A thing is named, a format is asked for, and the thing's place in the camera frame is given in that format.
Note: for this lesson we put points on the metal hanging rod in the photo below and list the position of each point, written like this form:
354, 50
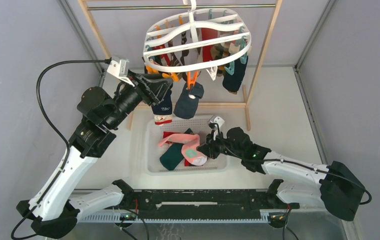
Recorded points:
166, 7

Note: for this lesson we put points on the navy sock white lettering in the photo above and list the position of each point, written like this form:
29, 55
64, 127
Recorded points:
162, 112

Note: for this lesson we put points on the red and beige sock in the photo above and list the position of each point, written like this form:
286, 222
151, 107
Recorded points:
167, 134

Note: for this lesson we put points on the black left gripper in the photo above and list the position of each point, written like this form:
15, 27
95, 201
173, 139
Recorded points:
153, 88

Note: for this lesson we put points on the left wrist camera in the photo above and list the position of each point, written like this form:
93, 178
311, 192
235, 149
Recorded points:
118, 67

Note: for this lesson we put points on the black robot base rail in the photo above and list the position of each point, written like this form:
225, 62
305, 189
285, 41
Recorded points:
217, 204

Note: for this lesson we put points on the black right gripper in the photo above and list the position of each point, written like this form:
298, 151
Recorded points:
209, 148

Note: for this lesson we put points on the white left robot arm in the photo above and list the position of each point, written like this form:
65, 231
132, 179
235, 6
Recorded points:
52, 211

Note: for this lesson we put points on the white round clip hanger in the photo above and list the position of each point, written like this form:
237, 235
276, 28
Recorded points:
197, 28

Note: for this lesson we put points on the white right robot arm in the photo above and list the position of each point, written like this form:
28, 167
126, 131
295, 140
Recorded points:
333, 187

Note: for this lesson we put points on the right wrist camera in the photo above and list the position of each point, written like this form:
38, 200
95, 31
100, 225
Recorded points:
215, 123

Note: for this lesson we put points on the white plastic basket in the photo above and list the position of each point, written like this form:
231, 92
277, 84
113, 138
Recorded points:
154, 133

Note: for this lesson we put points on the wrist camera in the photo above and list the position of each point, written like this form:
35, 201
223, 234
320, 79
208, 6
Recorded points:
215, 123
118, 67

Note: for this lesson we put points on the navy blue sock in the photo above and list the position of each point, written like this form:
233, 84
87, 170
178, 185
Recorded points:
187, 103

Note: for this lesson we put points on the pink patterned sock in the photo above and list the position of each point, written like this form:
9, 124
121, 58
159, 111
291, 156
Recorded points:
190, 152

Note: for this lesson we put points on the navy sock striped cuff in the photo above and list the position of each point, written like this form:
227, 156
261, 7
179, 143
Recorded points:
232, 83

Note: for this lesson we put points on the dark teal sock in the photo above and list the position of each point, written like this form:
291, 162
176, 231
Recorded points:
171, 158

